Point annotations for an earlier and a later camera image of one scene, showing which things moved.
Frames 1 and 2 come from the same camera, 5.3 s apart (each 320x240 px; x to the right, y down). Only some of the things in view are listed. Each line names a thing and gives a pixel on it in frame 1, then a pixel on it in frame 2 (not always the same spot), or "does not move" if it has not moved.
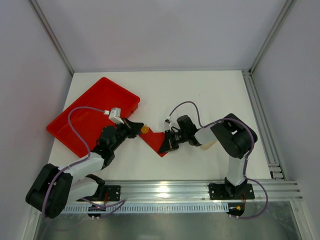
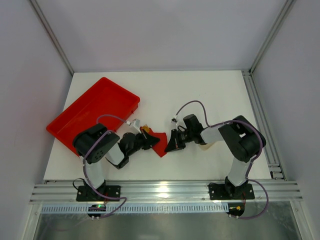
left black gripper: (128, 129) to (145, 139)
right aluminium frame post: (273, 33) does not move
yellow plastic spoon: (145, 129) does not move
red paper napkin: (155, 139) does not move
